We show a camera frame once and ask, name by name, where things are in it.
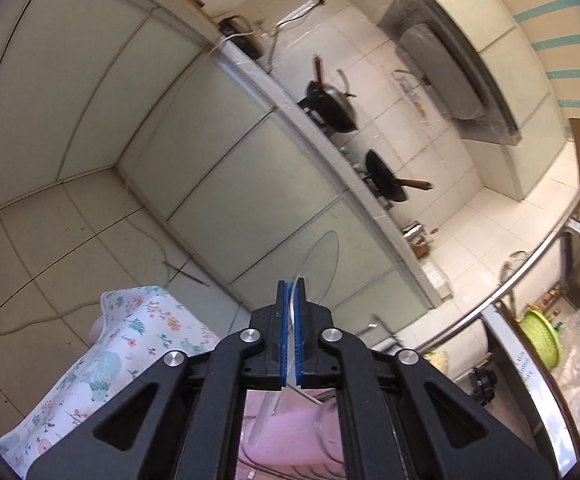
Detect clear plastic spoon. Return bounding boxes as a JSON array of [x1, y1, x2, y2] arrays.
[[246, 230, 340, 445]]

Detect kitchen counter cabinets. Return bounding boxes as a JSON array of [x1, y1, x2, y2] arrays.
[[0, 0, 431, 344]]

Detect black blender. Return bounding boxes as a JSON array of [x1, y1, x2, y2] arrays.
[[468, 367, 498, 406]]

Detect pink plastic left cup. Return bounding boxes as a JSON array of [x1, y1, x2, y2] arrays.
[[239, 388, 344, 468]]

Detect floral white tablecloth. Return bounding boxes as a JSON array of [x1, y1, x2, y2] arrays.
[[0, 286, 218, 478]]

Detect green plastic basket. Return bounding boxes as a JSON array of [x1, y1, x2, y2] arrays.
[[519, 309, 562, 370]]

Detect brown ceramic jar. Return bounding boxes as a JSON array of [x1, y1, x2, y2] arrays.
[[412, 240, 430, 259]]

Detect metal shelf rack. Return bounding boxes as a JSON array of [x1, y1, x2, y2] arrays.
[[418, 188, 580, 479]]

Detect metal kettle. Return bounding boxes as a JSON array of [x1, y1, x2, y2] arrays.
[[402, 221, 427, 245]]

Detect lidded black wok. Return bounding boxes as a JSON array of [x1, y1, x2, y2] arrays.
[[298, 53, 358, 136]]

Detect range hood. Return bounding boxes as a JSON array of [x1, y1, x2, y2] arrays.
[[379, 0, 521, 146]]

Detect black countertop appliance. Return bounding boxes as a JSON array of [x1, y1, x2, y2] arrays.
[[218, 14, 263, 61]]

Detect metal wire utensil rack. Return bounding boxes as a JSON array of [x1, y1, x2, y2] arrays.
[[235, 457, 346, 480]]

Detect black wok with wooden handle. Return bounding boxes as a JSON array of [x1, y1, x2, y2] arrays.
[[363, 150, 433, 203]]

